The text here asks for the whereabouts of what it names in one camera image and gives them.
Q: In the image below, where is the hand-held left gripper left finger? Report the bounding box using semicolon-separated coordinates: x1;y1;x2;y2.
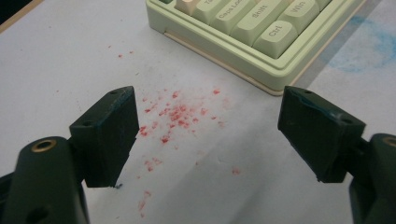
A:
68;86;140;189

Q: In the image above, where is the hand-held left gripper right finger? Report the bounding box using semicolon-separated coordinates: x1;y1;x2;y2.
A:
277;86;367;184

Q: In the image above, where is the white table cover sheet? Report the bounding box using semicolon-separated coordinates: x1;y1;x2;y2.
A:
0;0;396;224

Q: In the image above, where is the pale green mechanical keyboard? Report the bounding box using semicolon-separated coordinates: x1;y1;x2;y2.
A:
145;0;368;96

